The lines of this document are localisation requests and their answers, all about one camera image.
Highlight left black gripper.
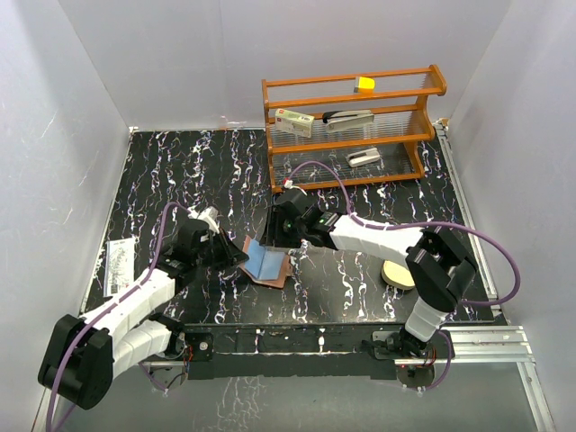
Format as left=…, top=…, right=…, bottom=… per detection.
left=193, top=227, right=248, bottom=272

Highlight pink leather card holder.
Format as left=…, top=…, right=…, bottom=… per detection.
left=239, top=236, right=293, bottom=290

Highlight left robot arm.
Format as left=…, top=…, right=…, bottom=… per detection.
left=38, top=216, right=248, bottom=410

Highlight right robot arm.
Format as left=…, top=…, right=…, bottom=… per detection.
left=260, top=189, right=478, bottom=357

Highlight beige oval card tray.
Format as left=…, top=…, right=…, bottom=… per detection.
left=381, top=260, right=415, bottom=291

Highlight white printed leaflet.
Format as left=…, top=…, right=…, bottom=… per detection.
left=103, top=237, right=136, bottom=297

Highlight white staples box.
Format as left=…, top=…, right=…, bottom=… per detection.
left=274, top=108, right=315, bottom=138

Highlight small white stapler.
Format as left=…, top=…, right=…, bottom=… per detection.
left=346, top=147, right=381, bottom=168

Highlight grey black stapler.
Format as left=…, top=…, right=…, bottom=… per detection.
left=322, top=110, right=375, bottom=133

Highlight orange wooden shelf rack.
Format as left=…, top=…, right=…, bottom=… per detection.
left=261, top=64, right=447, bottom=193

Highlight yellow grey eraser block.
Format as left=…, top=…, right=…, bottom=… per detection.
left=354, top=76, right=375, bottom=95

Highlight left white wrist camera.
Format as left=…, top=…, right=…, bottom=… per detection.
left=196, top=206, right=220, bottom=234

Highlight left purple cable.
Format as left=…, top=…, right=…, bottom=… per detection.
left=44, top=202, right=199, bottom=431

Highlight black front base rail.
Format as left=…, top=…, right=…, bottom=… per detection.
left=148, top=321, right=455, bottom=382

